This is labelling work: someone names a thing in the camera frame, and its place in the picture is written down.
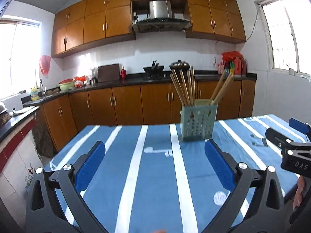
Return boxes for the green perforated utensil holder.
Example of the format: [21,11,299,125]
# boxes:
[180,99,218,141]

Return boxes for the brown lower kitchen cabinets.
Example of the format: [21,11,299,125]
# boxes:
[40,79,256,151]

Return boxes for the black wok left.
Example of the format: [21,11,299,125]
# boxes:
[143,61,164,77]

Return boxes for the red plastic bag hanging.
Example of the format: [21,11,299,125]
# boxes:
[39,55,51,75]

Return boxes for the wooden chopstick bundle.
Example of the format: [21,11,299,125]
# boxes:
[210,72,226,100]

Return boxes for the black kitchen countertop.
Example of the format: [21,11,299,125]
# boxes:
[0,69,258,144]

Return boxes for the steel range hood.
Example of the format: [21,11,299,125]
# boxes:
[132,0,191,33]

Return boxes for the black wok with lid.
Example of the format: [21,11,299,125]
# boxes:
[169,59,190,71]

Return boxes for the dark brown cutting board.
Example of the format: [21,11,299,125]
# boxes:
[97,64,120,83]

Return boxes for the window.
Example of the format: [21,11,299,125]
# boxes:
[256,0,310,80]
[1,19,42,99]

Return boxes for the red white snack bags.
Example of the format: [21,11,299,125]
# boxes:
[73,75,90,88]

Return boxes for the person's right hand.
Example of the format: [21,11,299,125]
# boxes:
[293,176,306,210]

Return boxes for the right window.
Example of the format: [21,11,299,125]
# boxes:
[256,0,310,80]

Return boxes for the left window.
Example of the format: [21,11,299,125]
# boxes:
[1,19,42,99]

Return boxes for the red bottle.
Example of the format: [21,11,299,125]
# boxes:
[121,66,127,80]

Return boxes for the red bag condiment group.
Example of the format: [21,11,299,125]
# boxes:
[217,51,247,77]

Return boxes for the green basin red lid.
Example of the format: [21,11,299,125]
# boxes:
[59,78,74,91]

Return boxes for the blue white striped tablecloth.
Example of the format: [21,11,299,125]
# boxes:
[45,115,308,232]

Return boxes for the yellow dish soap bottle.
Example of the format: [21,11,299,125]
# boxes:
[31,86,39,101]

